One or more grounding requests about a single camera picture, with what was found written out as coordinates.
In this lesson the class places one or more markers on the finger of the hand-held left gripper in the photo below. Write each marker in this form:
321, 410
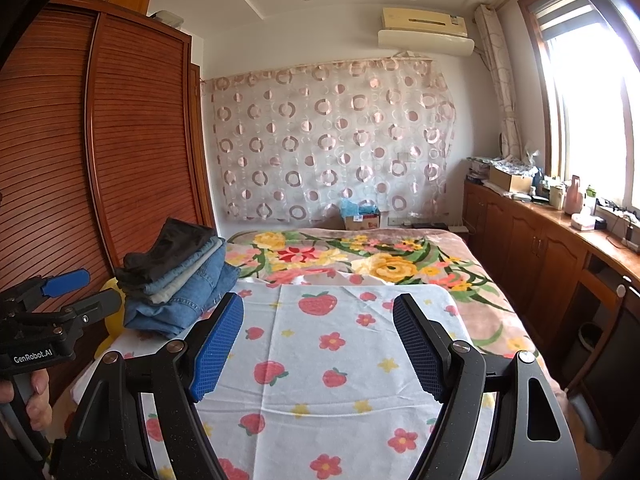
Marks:
65, 282
95, 306

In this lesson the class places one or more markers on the white container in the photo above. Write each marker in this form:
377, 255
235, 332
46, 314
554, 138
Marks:
556, 197

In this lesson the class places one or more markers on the olive grey folded pants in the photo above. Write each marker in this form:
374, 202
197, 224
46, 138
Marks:
167, 296

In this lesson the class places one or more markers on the small labelled cardboard box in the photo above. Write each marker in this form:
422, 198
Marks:
362, 221

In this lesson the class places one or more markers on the strawberry printed bed sheet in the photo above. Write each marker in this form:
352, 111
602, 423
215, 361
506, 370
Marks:
310, 360

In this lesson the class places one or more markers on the tied patterned window curtain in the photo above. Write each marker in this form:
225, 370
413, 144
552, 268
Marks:
500, 75

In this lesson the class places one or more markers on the person's left hand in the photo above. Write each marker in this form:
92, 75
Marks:
40, 400

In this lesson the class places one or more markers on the window roller blind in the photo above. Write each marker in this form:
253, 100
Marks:
565, 12

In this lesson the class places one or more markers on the yellow plush toy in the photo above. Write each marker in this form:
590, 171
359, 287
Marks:
111, 332

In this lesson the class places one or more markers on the long wooden cabinet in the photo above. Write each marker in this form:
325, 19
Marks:
520, 250

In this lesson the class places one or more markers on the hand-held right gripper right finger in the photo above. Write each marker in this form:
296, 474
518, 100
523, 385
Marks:
420, 355

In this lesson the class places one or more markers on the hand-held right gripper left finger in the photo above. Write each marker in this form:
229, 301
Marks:
215, 355

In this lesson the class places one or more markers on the open cardboard box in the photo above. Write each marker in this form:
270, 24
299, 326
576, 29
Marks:
510, 178

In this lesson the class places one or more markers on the white air conditioner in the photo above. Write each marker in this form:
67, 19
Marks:
425, 30

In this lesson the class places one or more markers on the dark waste bin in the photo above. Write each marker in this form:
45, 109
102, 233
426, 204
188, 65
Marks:
591, 340

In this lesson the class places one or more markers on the circle patterned wall curtain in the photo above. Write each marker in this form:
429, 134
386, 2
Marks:
325, 135

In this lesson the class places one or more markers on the wooden framed window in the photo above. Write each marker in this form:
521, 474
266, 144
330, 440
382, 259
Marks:
590, 110

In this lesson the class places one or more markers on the white tissue box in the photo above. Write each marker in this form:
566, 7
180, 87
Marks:
585, 222

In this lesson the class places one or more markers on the green capped bottle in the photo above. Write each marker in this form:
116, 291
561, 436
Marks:
590, 201

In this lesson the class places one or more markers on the wooden louvered wardrobe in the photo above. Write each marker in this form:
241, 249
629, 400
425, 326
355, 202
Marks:
125, 135

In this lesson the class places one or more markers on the blue denim folded jeans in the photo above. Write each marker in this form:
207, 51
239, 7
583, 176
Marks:
190, 310

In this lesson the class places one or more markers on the floral blanket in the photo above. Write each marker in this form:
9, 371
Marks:
390, 265

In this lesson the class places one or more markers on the black pants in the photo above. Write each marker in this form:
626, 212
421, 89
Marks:
175, 245

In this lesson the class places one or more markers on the grey-blue folded jeans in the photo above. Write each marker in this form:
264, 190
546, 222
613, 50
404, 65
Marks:
200, 257

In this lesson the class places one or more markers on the pink bottle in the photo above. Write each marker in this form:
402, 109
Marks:
576, 197

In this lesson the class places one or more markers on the blue plastic bag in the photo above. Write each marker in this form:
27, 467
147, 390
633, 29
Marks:
356, 206

